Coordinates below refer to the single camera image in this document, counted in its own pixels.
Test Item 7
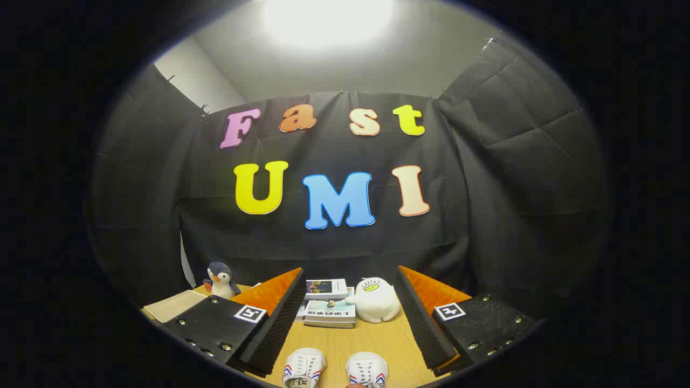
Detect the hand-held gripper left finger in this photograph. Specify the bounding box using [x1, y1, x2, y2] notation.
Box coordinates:
[162, 267, 308, 378]

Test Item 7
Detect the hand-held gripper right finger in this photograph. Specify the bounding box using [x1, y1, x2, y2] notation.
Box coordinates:
[394, 265, 540, 378]

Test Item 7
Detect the white duck plush toy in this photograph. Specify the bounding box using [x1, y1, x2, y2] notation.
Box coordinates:
[345, 277, 402, 324]

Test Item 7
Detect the book with blue picture cover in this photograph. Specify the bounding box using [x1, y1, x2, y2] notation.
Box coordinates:
[305, 279, 349, 301]

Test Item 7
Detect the beige fabric storage box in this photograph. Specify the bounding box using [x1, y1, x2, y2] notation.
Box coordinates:
[143, 290, 208, 323]

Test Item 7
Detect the penguin plush toy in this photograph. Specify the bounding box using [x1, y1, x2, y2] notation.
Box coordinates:
[203, 262, 242, 300]

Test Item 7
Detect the white canvas shoe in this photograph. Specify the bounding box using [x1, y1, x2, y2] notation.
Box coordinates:
[346, 351, 389, 388]
[282, 348, 327, 388]

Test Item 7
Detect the thick book with teal cover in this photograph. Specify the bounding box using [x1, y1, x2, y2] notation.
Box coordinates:
[303, 299, 356, 328]

